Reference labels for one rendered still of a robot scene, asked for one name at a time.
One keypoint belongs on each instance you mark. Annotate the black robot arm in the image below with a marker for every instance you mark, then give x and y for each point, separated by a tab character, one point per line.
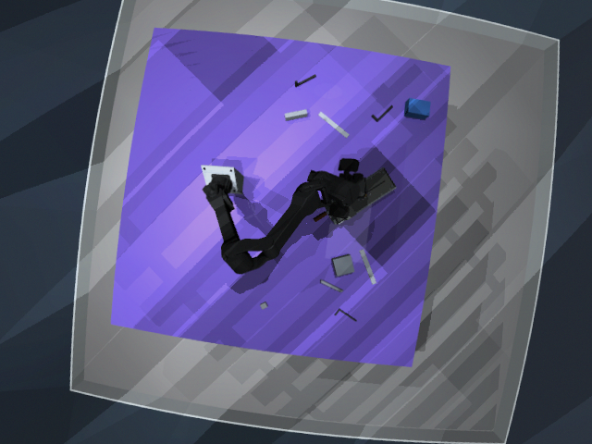
305	200

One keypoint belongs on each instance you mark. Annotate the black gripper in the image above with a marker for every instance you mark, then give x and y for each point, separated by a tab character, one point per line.
348	165

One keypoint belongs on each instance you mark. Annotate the blue cube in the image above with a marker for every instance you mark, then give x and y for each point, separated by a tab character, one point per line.
417	108

